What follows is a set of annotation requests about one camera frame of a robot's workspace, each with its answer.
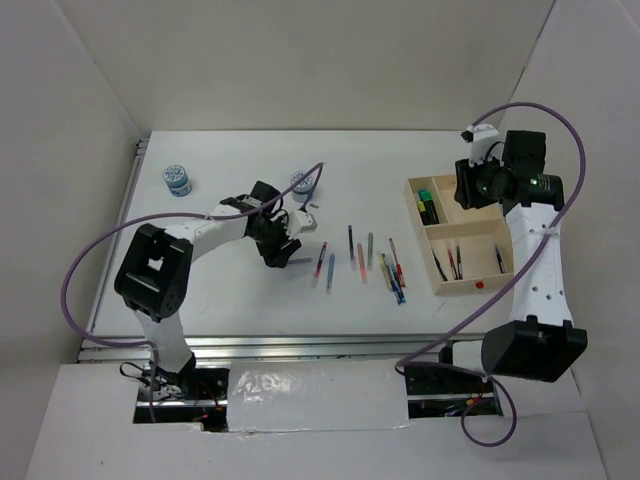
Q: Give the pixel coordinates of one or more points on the dark blue gel pen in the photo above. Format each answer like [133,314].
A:
[390,279]

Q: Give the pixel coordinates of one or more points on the yellow clear pen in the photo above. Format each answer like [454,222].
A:
[385,270]

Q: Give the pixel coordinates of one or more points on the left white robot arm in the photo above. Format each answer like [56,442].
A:
[153,277]

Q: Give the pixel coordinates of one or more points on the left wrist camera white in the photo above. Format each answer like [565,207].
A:
[300,222]

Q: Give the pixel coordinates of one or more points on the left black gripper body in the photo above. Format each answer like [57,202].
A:
[272,233]

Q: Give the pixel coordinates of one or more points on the black clear-cap pen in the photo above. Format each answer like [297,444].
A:
[459,263]

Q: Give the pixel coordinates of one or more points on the violet clear-cap pen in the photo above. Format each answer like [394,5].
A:
[351,248]

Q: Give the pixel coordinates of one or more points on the purple highlighter marker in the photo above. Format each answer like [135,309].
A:
[423,214]

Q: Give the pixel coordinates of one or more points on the magenta clear-cap pen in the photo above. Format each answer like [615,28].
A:
[319,265]

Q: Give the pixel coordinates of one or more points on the left blue round jar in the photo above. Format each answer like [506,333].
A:
[177,180]

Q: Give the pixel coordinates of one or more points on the beige divided organizer tray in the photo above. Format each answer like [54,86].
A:
[475,231]

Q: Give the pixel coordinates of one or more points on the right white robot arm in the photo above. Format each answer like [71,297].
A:
[540,341]

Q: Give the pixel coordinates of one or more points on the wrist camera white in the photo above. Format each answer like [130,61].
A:
[480,139]
[300,222]

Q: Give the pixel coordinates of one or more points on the red gel pen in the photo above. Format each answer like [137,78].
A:
[397,265]

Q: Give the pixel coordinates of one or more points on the red clear-cap pen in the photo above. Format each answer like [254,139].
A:
[452,264]

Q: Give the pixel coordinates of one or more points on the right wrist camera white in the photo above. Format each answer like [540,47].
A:
[480,139]

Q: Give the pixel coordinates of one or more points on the light blue clear pen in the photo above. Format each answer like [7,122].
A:
[330,274]

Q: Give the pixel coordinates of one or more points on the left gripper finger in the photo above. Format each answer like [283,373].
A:
[290,249]
[273,257]

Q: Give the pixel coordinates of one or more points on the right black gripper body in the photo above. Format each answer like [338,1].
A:
[487,174]

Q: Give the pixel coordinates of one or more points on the blue clear-cap pen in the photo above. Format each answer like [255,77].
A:
[499,259]

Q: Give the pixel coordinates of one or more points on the yellow highlighter marker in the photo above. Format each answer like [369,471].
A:
[430,212]

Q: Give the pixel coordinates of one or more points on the olive green clear pen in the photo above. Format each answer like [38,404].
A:
[370,240]

